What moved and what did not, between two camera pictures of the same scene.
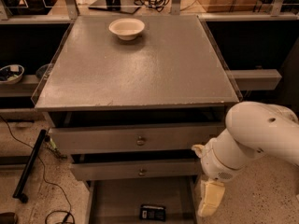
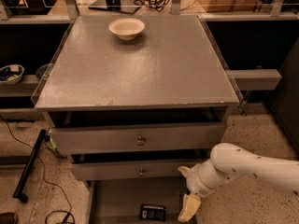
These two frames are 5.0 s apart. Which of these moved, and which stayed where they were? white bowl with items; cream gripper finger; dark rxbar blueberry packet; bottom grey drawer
Moved: cream gripper finger
Stayed: white bowl with items; dark rxbar blueberry packet; bottom grey drawer
